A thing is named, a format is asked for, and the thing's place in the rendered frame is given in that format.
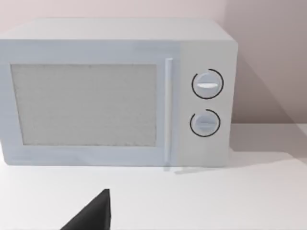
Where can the small pale microwave knob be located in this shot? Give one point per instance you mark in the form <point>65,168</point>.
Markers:
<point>204,123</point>

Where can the pale microwave oven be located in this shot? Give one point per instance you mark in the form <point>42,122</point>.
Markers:
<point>204,48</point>

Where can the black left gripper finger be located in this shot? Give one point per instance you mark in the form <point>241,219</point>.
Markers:
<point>96,213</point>

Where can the large pale microwave knob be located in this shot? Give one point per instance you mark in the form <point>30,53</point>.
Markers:
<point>207,84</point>

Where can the pale microwave door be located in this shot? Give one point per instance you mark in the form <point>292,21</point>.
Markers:
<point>84,153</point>

